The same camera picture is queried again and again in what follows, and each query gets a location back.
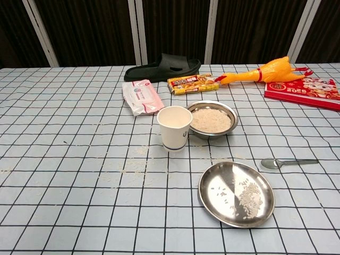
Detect white paper cup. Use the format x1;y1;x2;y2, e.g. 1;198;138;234
156;105;193;153

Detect steel bowl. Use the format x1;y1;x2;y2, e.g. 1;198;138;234
185;100;239;140

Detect steel plate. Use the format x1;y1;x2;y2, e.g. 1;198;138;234
198;161;275;229

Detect white uncooked rice grains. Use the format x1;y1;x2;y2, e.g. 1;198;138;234
210;179;264;220

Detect pink wet wipes pack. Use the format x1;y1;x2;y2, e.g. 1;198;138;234
122;79;165;116

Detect orange snack packet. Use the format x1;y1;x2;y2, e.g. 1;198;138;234
167;73;220;96

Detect black slipper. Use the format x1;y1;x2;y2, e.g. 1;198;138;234
124;53;202;83

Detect blue checked tablecloth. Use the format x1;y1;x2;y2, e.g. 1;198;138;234
0;63;340;255

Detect yellow rubber chicken toy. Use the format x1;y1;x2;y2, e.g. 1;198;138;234
214;55;313;86

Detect dark folding partition screen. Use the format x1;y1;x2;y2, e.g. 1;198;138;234
0;0;340;69

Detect red 2026 desk calendar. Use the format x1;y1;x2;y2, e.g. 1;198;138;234
263;76;340;112

